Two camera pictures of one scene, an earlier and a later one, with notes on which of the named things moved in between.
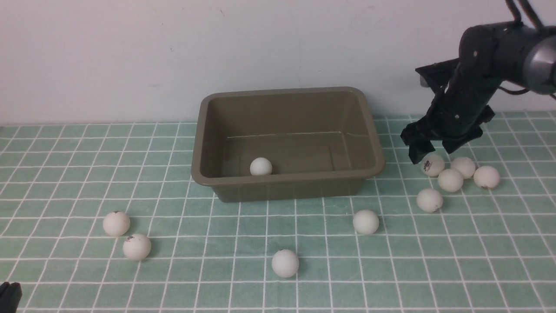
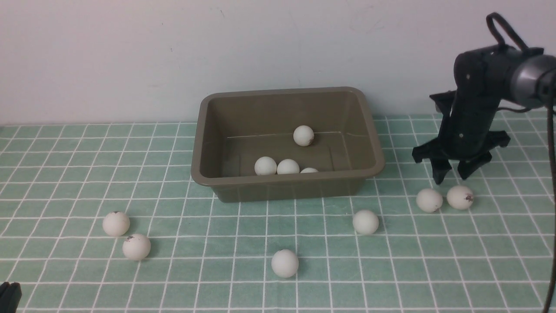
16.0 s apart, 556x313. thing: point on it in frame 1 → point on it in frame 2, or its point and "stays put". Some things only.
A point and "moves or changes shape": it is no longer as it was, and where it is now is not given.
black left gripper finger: [10, 294] stays put
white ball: [285, 263] stays put
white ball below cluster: [429, 200] stays put
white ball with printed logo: [432, 164] moves or changes shape
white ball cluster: [450, 180] → [308, 170]
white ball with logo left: [137, 246] stays put
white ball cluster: [486, 177] → [303, 135]
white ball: [116, 223] stays put
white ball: [365, 222] stays put
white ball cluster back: [465, 165] moves or changes shape
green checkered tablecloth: [493, 250] stays put
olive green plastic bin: [322, 142] stays put
